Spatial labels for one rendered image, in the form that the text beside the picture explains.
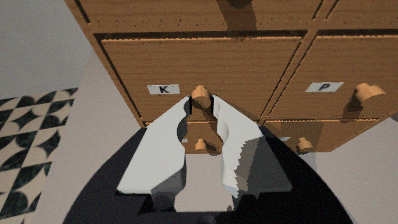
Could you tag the brown wooden chest of drawers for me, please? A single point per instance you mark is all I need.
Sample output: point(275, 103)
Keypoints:
point(306, 29)

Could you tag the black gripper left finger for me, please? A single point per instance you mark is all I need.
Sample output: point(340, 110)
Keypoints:
point(151, 163)

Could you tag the brown wooden drawer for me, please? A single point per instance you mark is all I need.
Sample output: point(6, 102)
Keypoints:
point(341, 63)
point(159, 69)
point(324, 134)
point(165, 11)
point(202, 137)
point(363, 10)

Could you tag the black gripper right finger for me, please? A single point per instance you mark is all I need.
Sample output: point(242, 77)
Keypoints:
point(255, 161)

